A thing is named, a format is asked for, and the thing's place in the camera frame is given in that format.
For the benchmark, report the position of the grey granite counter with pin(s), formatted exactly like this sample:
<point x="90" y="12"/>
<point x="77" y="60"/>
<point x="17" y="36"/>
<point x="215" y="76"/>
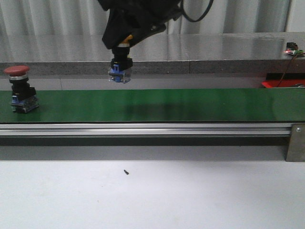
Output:
<point x="160" y="54"/>

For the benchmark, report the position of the green conveyor belt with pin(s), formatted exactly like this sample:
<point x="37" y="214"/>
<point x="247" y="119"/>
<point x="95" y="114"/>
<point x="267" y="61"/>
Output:
<point x="162" y="105"/>

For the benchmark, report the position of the steel conveyor bracket right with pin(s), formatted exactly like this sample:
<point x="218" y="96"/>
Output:
<point x="296" y="148"/>

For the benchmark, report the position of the yellow mushroom push button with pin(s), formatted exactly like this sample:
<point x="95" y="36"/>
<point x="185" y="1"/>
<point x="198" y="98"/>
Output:
<point x="121" y="64"/>

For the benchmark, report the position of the red plastic tray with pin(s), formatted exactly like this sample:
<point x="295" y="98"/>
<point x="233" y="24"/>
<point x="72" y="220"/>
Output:
<point x="298" y="83"/>

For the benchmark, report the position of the red mushroom push button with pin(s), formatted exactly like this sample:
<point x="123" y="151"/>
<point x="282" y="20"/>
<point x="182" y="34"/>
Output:
<point x="24" y="97"/>

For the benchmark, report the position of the small green circuit board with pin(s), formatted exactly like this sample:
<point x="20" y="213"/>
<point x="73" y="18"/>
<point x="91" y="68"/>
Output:
<point x="292" y="49"/>

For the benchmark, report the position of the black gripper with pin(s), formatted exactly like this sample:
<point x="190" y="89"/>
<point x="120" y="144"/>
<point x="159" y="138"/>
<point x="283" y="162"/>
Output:
<point x="146" y="17"/>

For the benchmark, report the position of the white pleated curtain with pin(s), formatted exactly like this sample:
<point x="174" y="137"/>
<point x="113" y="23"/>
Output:
<point x="87" y="17"/>

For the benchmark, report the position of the aluminium conveyor frame rail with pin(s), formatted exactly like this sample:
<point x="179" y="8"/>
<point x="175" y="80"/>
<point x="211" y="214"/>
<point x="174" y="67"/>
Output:
<point x="145" y="129"/>

